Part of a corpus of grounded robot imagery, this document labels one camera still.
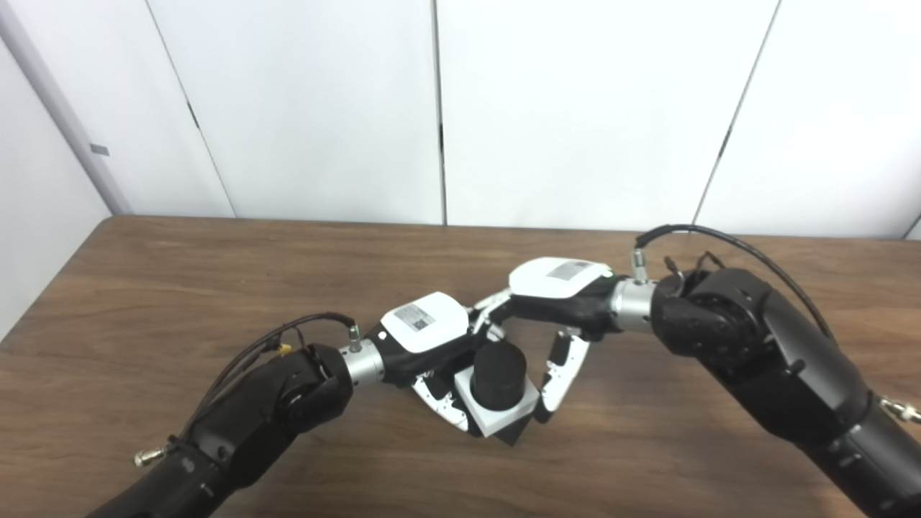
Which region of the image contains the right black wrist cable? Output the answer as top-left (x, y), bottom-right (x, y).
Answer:
top-left (632, 224), bottom-right (839, 346)

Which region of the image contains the white square piece with hole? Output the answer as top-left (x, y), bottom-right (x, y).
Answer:
top-left (453, 365), bottom-right (540, 438)

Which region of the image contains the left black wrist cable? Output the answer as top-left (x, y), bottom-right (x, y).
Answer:
top-left (133, 312), bottom-right (362, 468)

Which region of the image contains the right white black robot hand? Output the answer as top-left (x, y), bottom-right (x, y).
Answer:
top-left (471, 257), bottom-right (621, 424)

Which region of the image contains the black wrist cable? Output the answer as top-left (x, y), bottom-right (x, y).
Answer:
top-left (632, 224), bottom-right (839, 346)
top-left (133, 312), bottom-right (362, 468)

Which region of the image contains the grey wall corner post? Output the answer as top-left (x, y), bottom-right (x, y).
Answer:
top-left (0, 0), bottom-right (135, 216)

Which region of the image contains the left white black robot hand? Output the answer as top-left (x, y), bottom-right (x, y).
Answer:
top-left (367, 291), bottom-right (497, 436)

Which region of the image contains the black peg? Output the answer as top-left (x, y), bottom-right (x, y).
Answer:
top-left (468, 341), bottom-right (539, 447)

